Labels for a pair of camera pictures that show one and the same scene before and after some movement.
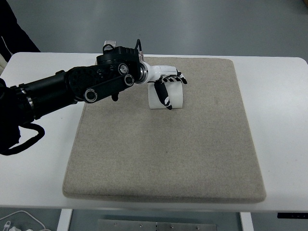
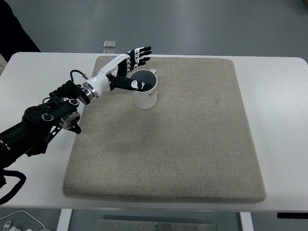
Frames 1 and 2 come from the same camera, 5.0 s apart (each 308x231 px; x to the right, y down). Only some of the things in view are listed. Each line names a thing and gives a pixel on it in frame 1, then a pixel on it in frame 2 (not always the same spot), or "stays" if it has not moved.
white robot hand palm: [148, 73] to [101, 83]
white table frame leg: [64, 219] stays
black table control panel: [294, 215] stays
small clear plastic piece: [111, 42] stays
